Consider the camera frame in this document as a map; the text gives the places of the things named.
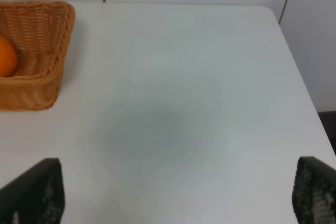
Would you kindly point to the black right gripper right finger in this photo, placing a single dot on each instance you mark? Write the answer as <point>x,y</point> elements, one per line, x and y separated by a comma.
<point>313,194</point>

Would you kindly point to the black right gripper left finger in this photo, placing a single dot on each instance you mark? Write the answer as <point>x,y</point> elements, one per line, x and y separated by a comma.
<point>36,196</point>

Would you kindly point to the orange fruit with stem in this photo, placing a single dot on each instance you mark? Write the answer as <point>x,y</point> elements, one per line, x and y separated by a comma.
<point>8,58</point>

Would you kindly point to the orange wicker basket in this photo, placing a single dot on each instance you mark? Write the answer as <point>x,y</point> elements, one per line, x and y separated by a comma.
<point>40,32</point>

